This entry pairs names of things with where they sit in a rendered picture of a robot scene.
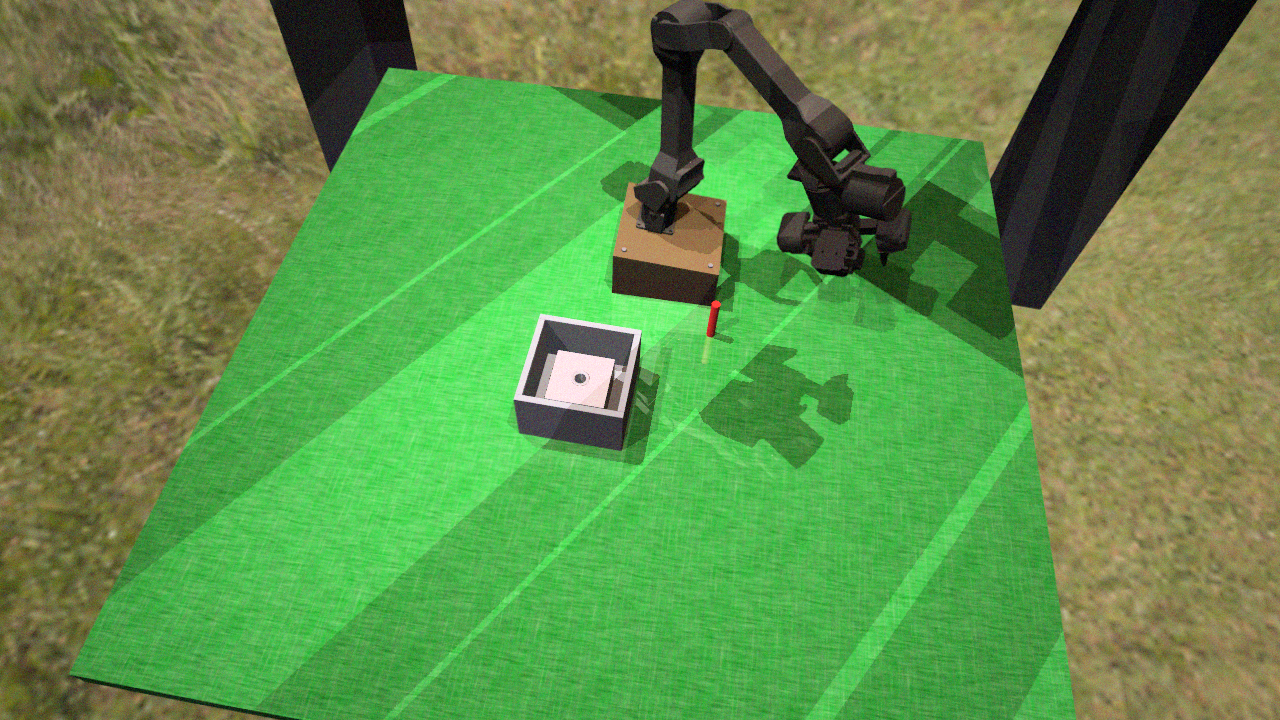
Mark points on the red peg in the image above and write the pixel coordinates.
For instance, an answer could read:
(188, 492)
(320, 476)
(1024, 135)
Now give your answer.
(713, 318)

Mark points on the pale pink square plate with hole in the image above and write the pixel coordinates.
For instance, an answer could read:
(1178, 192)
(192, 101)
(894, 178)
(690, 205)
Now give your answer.
(581, 379)

